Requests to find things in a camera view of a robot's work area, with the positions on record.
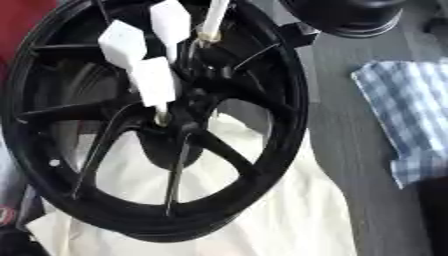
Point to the black spoked wheel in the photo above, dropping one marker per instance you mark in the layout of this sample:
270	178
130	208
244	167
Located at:
274	110

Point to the white pin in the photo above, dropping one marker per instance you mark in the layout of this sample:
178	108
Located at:
213	19
154	81
170	22
122	44

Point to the black round tyre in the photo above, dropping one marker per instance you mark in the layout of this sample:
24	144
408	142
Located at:
344	15

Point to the checked cloth covered table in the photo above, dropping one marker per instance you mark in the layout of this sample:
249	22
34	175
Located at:
408	116

